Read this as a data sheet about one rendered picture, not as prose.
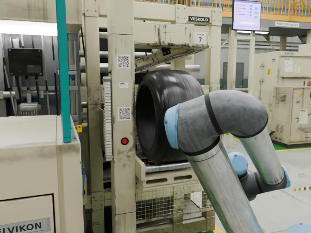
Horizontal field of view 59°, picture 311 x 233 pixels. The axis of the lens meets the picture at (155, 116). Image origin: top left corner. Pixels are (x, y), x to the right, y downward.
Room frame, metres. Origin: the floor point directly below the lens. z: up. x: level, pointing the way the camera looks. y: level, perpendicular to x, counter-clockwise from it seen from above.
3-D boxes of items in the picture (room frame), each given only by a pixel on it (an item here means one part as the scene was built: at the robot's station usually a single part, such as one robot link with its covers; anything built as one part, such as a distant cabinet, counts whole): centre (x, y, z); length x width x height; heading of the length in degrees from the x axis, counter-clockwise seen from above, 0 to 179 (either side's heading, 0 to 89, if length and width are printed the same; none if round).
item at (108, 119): (1.53, 0.27, 1.19); 0.05 x 0.04 x 0.48; 20
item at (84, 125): (2.33, 0.62, 0.61); 0.33 x 0.06 x 0.86; 20
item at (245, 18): (5.44, -1.74, 2.60); 0.60 x 0.05 x 0.55; 106
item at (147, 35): (2.02, -0.06, 1.71); 0.61 x 0.25 x 0.15; 110
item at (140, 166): (1.63, 0.13, 0.90); 0.40 x 0.03 x 0.10; 20
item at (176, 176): (1.56, -0.08, 0.83); 0.36 x 0.09 x 0.06; 110
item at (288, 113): (5.76, -3.05, 0.62); 0.91 x 0.58 x 1.25; 106
